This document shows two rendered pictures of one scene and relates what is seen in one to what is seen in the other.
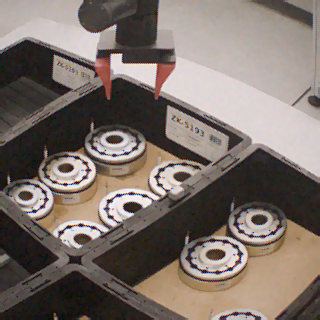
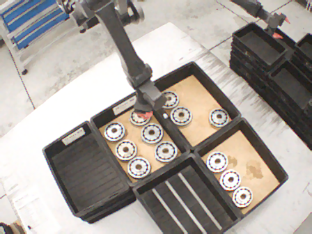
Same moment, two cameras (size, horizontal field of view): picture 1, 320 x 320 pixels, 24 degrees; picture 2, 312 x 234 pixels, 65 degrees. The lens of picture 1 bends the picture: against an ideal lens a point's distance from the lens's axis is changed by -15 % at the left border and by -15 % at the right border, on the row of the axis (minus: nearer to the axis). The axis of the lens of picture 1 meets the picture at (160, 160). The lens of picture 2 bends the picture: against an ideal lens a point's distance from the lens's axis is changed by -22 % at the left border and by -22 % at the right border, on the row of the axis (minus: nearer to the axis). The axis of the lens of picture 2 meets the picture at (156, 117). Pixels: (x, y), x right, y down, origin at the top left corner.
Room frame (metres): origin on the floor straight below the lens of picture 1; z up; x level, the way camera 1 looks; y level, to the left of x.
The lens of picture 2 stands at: (0.67, 0.61, 2.11)
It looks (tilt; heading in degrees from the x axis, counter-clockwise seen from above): 60 degrees down; 296
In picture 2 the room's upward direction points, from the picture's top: 9 degrees counter-clockwise
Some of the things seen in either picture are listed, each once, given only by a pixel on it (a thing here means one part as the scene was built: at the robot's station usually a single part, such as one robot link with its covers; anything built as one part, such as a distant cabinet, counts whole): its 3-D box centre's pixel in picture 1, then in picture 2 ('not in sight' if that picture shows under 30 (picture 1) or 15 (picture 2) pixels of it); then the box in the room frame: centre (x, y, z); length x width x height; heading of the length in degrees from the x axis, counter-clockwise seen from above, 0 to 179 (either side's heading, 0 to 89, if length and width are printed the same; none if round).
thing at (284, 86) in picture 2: not in sight; (290, 95); (0.16, -0.82, 0.31); 0.40 x 0.30 x 0.34; 146
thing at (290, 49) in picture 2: not in sight; (278, 49); (0.26, -1.37, 0.26); 0.40 x 0.30 x 0.23; 146
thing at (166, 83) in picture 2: (248, 271); (193, 107); (0.84, -0.14, 0.87); 0.40 x 0.30 x 0.11; 140
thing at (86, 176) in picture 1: (65, 171); (125, 150); (1.07, 0.15, 0.86); 0.10 x 0.10 x 0.01
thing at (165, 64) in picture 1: (147, 68); not in sight; (0.98, 0.02, 1.10); 0.07 x 0.07 x 0.09; 4
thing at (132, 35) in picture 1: (136, 28); (144, 95); (0.98, 0.04, 1.18); 0.10 x 0.07 x 0.07; 94
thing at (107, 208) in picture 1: (132, 211); (152, 133); (0.99, 0.04, 0.86); 0.10 x 0.10 x 0.01
